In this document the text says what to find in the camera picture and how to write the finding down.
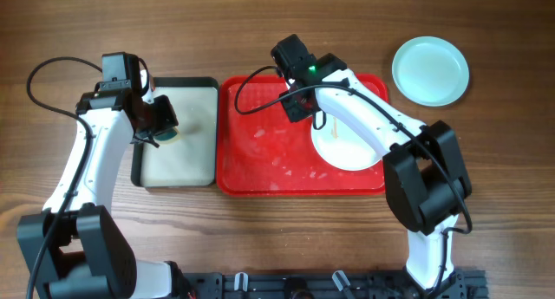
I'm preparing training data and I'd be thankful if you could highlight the green yellow sponge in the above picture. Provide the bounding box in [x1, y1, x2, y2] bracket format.
[153, 127, 180, 144]

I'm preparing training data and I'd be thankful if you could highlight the white plate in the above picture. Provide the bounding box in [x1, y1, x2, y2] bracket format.
[310, 112, 381, 172]

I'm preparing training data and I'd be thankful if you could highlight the light green plate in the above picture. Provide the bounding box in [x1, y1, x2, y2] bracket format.
[391, 36, 470, 107]

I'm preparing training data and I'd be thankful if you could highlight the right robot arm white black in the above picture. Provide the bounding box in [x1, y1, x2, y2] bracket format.
[271, 35, 472, 298]

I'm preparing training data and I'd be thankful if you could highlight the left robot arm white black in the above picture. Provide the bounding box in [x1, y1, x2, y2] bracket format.
[16, 52, 196, 298]

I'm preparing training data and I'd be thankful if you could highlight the black tray with soapy water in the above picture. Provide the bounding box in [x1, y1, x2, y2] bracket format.
[131, 77, 219, 188]

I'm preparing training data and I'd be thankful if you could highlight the red plastic tray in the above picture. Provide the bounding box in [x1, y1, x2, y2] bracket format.
[216, 75, 385, 197]

